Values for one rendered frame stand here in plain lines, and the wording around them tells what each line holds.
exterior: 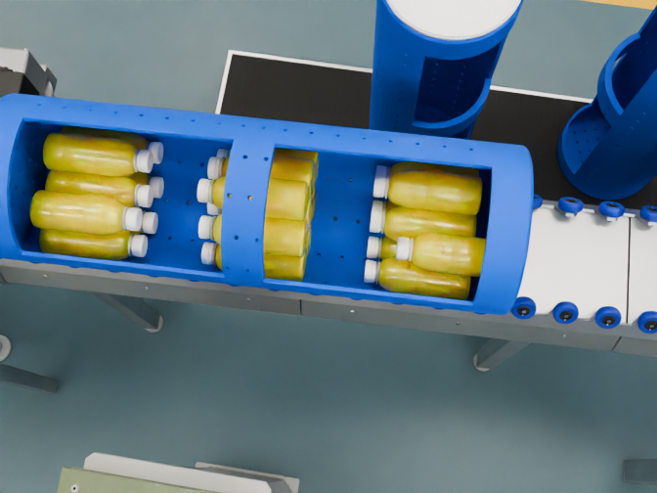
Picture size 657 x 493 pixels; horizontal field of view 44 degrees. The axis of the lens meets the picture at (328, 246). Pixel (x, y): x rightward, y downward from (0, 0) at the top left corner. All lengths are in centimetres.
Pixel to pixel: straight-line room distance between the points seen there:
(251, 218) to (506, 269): 40
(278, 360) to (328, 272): 100
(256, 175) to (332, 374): 125
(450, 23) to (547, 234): 43
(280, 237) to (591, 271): 60
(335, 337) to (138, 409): 61
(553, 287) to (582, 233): 12
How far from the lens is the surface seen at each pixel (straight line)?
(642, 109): 199
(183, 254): 151
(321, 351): 244
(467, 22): 162
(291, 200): 132
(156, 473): 146
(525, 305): 150
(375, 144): 131
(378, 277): 141
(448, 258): 135
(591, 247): 161
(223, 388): 246
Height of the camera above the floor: 242
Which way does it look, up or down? 75 degrees down
